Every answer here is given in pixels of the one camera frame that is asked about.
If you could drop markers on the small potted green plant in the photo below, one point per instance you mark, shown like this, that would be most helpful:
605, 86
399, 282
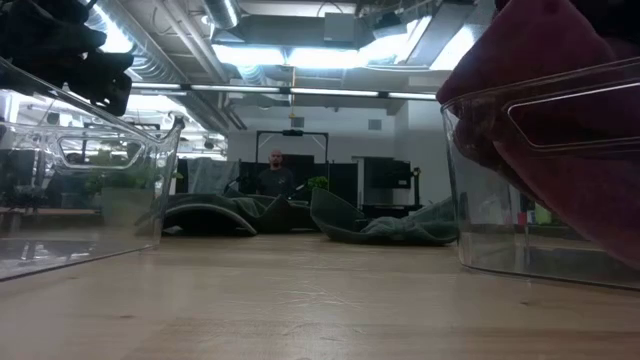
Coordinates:
318, 183

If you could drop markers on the artificial leafy green plant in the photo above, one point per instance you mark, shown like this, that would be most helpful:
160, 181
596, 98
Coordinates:
125, 205

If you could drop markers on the clear plastic bin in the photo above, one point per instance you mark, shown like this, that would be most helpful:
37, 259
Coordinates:
480, 250
125, 235

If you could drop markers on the black cabinet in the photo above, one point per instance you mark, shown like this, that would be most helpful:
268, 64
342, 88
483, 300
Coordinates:
387, 172

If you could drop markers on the round metal air duct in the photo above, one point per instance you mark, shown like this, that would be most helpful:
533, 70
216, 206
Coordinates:
222, 12

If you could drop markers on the black gantry frame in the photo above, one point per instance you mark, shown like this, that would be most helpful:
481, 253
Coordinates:
292, 132

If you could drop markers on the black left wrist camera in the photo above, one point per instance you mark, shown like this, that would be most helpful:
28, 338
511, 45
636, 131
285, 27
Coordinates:
105, 80

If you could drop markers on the long ceiling light bar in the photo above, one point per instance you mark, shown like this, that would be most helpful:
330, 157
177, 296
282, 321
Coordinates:
330, 92

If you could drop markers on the person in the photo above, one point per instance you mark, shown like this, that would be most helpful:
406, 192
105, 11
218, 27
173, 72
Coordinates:
276, 182

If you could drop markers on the black stand pole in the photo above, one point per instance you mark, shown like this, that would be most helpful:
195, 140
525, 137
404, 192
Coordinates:
416, 185

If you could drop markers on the black side table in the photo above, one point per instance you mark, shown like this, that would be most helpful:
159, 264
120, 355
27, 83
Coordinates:
390, 209

